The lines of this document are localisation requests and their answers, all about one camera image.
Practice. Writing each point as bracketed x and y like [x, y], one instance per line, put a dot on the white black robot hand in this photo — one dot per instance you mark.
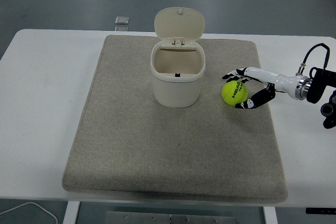
[273, 77]

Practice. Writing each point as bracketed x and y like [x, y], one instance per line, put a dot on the yellow-green tennis ball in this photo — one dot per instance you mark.
[232, 94]

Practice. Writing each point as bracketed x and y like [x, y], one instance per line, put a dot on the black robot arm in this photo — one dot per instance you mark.
[316, 87]

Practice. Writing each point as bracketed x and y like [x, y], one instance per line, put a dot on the cream lidded plastic bin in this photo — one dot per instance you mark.
[176, 93]

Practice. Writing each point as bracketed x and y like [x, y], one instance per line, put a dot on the beige fabric mat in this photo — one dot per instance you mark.
[168, 150]

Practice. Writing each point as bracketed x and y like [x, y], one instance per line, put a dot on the white table leg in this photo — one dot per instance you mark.
[71, 213]
[270, 216]

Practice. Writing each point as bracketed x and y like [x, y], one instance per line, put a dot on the black table control panel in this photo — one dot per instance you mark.
[320, 210]

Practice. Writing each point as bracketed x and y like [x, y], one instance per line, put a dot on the silver square floor plate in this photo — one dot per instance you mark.
[121, 28]
[122, 20]

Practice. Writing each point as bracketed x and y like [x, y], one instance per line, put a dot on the grey metal plate with screws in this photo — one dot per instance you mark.
[170, 218]

